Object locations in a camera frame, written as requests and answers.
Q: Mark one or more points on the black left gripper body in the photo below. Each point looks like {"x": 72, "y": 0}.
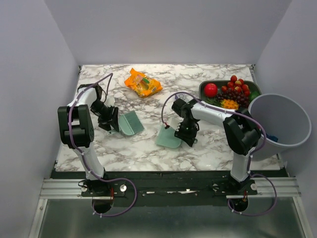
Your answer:
{"x": 106, "y": 116}

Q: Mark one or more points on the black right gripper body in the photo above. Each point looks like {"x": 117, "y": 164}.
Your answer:
{"x": 187, "y": 130}

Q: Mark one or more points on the mint green brush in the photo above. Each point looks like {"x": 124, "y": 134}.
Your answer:
{"x": 129, "y": 124}

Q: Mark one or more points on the mint green dustpan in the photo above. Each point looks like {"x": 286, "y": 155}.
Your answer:
{"x": 166, "y": 138}

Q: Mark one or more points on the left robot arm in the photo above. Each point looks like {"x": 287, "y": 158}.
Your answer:
{"x": 77, "y": 130}

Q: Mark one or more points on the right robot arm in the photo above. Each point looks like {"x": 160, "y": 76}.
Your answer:
{"x": 242, "y": 134}

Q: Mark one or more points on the red apple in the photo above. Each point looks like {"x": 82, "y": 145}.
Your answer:
{"x": 210, "y": 90}

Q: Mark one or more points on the orange snack bag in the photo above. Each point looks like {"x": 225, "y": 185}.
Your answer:
{"x": 142, "y": 85}

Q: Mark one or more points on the orange toy pineapple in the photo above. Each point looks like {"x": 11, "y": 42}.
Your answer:
{"x": 223, "y": 103}

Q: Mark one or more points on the dark grape bunch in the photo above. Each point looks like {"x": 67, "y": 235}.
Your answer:
{"x": 241, "y": 99}

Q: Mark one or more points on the green lime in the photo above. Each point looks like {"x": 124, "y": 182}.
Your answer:
{"x": 253, "y": 95}

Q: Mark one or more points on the long blue paper scrap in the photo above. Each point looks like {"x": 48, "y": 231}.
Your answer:
{"x": 272, "y": 138}

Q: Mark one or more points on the grey waste bin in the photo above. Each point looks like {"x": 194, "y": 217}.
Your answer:
{"x": 282, "y": 117}

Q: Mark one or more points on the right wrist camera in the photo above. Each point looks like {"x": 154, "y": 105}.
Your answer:
{"x": 173, "y": 123}

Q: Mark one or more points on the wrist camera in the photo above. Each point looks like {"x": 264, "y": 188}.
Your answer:
{"x": 109, "y": 101}
{"x": 173, "y": 123}

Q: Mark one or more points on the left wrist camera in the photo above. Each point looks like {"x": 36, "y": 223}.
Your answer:
{"x": 109, "y": 101}

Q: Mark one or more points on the aluminium mounting rail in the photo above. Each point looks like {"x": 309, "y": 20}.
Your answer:
{"x": 69, "y": 189}

